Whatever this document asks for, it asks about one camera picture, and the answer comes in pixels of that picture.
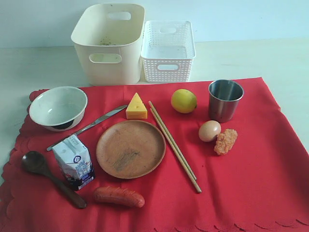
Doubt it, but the white perforated plastic basket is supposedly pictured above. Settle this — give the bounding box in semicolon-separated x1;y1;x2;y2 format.
140;20;196;83

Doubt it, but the lower wooden chopstick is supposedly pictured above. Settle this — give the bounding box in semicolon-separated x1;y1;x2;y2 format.
150;109;202;193

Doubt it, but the yellow cheese wedge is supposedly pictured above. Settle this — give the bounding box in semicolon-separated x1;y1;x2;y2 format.
126;93;148;120

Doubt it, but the cream plastic bin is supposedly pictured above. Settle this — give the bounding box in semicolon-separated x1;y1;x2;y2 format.
71;3;145;86

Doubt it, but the white milk carton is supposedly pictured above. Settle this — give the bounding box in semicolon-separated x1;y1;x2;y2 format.
52;135;95;191

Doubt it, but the dark wooden spoon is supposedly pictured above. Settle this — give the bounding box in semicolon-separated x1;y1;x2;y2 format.
22;151;87;209

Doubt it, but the red tablecloth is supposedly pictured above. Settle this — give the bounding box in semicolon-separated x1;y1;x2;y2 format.
0;78;309;232

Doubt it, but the silver table knife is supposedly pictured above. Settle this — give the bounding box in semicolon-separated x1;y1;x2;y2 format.
46;105;128;152

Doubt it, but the stainless steel cup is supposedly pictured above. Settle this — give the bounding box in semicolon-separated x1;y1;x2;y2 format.
208;79;244;123

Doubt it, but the wooden chopstick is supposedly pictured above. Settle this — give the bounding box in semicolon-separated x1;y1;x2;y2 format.
148;101;197;180
150;109;202;193

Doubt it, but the upper wooden chopstick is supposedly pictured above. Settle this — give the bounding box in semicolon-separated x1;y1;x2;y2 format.
148;101;197;180

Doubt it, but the red sausage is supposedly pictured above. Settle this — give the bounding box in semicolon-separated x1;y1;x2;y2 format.
93;186;145;208

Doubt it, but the yellow lemon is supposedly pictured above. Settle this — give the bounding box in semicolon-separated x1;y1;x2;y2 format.
171;89;197;114

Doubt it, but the fried chicken nugget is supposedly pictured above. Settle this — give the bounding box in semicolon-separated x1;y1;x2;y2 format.
214;129;238;155

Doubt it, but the white ceramic bowl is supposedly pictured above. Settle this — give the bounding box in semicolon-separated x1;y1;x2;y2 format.
29;87;88;131

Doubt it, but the brown egg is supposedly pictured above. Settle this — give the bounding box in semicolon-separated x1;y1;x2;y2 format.
198;120;221;142

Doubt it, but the brown wooden plate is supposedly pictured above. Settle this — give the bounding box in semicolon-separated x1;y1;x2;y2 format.
96;120;166;179

